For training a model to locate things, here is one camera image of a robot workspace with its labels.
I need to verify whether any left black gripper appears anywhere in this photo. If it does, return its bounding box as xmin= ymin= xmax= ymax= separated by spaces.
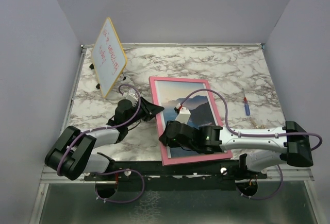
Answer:
xmin=125 ymin=96 xmax=164 ymax=127

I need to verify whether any pink picture frame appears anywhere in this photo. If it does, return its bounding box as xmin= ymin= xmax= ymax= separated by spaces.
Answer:
xmin=148 ymin=76 xmax=233 ymax=167

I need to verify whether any blue red screwdriver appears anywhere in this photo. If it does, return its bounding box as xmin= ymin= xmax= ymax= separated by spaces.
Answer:
xmin=242 ymin=89 xmax=251 ymax=116

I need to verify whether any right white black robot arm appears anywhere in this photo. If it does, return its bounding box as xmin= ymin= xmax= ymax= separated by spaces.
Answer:
xmin=159 ymin=121 xmax=314 ymax=178

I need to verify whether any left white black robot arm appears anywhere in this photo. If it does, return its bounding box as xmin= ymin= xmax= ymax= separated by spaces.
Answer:
xmin=44 ymin=97 xmax=164 ymax=180

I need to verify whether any small yellow-framed whiteboard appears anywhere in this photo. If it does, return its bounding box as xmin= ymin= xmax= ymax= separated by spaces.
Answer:
xmin=91 ymin=17 xmax=127 ymax=98

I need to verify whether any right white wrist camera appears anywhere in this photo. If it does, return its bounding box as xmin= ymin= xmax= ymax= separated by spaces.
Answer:
xmin=174 ymin=104 xmax=191 ymax=125

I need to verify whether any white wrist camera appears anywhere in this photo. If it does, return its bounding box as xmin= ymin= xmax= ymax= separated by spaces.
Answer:
xmin=124 ymin=88 xmax=138 ymax=106
xmin=174 ymin=104 xmax=191 ymax=125

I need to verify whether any landscape photo in frame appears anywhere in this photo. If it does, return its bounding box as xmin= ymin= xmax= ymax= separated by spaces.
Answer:
xmin=150 ymin=77 xmax=233 ymax=166

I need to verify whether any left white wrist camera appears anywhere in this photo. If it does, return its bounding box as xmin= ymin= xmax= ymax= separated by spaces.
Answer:
xmin=124 ymin=88 xmax=138 ymax=106

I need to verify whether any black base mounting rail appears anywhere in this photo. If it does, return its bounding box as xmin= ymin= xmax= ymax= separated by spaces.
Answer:
xmin=85 ymin=160 xmax=267 ymax=191

